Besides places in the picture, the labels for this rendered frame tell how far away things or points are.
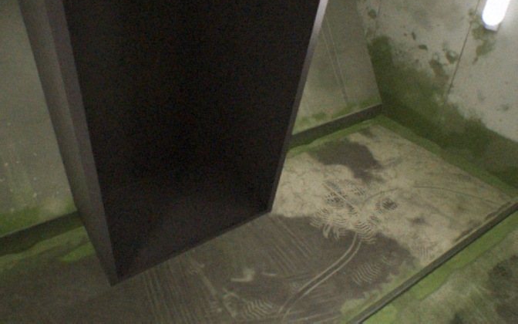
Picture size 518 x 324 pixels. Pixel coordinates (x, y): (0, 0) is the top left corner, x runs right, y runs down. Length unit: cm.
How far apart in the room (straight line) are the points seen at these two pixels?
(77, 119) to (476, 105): 230
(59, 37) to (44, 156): 138
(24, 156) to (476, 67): 242
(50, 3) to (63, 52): 8
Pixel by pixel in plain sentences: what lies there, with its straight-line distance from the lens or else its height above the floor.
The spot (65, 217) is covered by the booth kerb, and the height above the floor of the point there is 15.
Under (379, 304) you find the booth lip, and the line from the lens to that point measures 185.
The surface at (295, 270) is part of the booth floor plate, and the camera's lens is 188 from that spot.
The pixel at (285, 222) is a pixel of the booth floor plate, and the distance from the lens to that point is 208.
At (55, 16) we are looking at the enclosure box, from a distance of 72.
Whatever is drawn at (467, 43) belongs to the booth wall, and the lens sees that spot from 267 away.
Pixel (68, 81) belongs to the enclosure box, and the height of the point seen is 118.
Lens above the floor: 148
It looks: 34 degrees down
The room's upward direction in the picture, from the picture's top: 2 degrees clockwise
